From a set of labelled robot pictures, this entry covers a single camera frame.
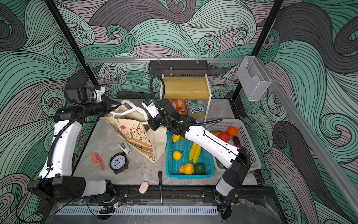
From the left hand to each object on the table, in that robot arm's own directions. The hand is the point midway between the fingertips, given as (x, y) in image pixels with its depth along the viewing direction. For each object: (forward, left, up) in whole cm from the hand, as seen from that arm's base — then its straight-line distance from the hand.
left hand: (120, 102), depth 70 cm
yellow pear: (-23, -36, -29) cm, 51 cm away
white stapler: (-9, +5, -34) cm, 35 cm away
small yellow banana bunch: (-12, -41, -33) cm, 54 cm away
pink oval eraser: (-32, -12, -34) cm, 48 cm away
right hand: (-5, -15, -4) cm, 16 cm away
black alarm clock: (-19, +6, -34) cm, 39 cm away
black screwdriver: (-27, -20, -34) cm, 48 cm away
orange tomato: (+2, -68, -28) cm, 73 cm away
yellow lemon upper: (-2, -29, -32) cm, 43 cm away
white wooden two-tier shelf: (+15, -35, -2) cm, 38 cm away
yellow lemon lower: (-15, -30, -31) cm, 45 cm away
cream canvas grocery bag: (-6, -5, -10) cm, 13 cm away
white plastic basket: (-1, -73, -27) cm, 78 cm away
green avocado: (-23, -43, -30) cm, 57 cm away
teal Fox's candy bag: (+13, -42, -17) cm, 47 cm away
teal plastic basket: (-16, -36, -35) cm, 53 cm away
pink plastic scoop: (-17, +19, -32) cm, 41 cm away
